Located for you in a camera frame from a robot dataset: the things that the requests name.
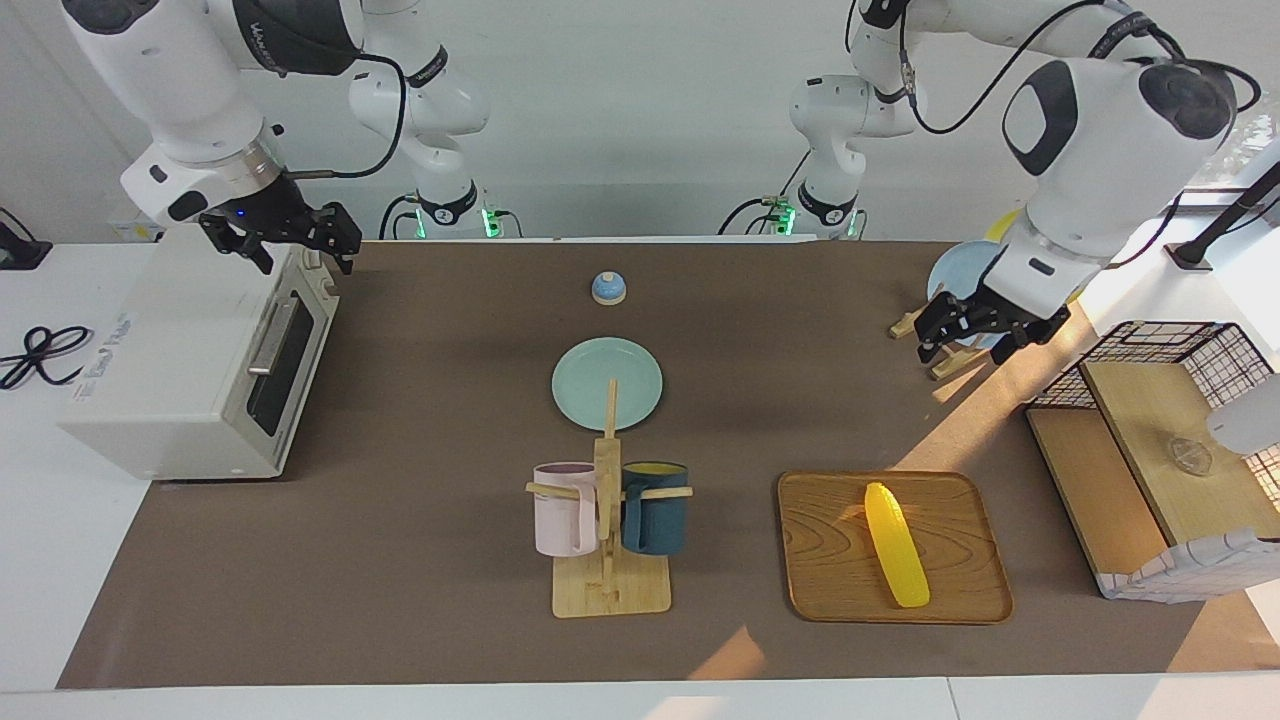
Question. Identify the wooden two-tier shelf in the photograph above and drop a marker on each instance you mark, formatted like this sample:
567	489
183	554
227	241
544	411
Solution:
1150	420

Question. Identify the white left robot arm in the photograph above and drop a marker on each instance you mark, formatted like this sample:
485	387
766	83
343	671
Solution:
1090	170

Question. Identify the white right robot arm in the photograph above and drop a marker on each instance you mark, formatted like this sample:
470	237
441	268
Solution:
170	80

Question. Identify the small clear glass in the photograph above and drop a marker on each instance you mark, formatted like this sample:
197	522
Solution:
1192	458

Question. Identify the small blue bell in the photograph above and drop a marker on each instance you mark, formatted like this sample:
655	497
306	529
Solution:
608	290

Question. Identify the blurry white cylinder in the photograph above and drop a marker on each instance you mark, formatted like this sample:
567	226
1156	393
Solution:
1250	420

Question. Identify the light blue plate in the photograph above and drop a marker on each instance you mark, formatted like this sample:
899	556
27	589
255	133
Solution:
960	270

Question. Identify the brown table mat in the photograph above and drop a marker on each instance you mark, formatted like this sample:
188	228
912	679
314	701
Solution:
450	520

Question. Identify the black device base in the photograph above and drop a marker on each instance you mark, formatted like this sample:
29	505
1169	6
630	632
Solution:
20	252

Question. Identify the white toaster oven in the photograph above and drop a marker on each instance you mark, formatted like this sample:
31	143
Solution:
150	380

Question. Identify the light green plate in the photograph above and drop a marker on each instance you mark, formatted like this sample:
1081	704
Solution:
590	385

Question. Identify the white checkered cloth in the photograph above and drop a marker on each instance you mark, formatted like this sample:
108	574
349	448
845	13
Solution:
1190	570

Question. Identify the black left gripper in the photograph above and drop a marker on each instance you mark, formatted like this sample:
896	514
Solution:
1010	315

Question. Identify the wooden plate rack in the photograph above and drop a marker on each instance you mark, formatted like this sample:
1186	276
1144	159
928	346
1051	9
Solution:
955	365

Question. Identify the yellow corn cob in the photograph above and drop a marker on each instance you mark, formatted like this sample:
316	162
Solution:
897	550

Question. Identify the dark blue mug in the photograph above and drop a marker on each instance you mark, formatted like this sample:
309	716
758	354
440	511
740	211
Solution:
660	520

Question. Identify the wooden mug rack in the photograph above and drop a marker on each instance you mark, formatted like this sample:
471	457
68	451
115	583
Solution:
608	590

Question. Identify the yellow plate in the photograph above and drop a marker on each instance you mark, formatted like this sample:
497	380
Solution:
1005	228

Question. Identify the wooden tray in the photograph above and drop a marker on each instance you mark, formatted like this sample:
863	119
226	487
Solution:
830	560

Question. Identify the pink mug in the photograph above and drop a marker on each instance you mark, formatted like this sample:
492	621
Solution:
560	515

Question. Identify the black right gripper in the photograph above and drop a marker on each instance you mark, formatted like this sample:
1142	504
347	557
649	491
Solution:
270	215

